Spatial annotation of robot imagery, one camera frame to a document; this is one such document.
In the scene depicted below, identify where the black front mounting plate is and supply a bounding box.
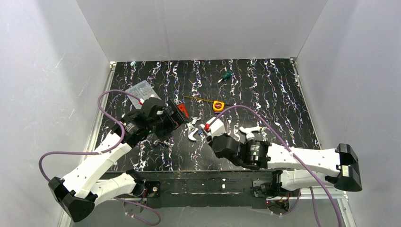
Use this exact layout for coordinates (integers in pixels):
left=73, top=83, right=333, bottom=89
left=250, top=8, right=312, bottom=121
left=114, top=170, right=302, bottom=210

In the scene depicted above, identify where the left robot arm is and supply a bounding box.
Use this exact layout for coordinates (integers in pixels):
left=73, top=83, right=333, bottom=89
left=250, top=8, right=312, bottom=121
left=48, top=97, right=190, bottom=222

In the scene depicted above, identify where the red adjustable wrench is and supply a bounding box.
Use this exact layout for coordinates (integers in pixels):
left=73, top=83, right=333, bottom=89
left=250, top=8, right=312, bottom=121
left=176, top=100, right=198, bottom=142

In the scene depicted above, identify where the white plastic faucet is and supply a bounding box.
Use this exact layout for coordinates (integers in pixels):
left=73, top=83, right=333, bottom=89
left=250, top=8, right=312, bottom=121
left=239, top=126, right=261, bottom=141

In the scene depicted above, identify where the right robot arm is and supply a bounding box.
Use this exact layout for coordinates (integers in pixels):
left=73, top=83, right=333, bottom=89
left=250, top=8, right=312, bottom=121
left=198, top=121, right=362, bottom=192

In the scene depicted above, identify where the green handled screwdriver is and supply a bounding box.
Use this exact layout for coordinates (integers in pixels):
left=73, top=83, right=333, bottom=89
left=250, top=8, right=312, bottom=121
left=218, top=71, right=232, bottom=83

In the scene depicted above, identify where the clear plastic screw box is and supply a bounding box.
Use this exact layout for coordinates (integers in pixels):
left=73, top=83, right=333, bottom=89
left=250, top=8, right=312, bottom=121
left=125, top=80, right=160, bottom=110

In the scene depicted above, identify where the yellow tape measure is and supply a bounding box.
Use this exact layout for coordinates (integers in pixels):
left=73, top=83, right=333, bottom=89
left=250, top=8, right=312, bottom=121
left=184, top=96, right=240, bottom=112

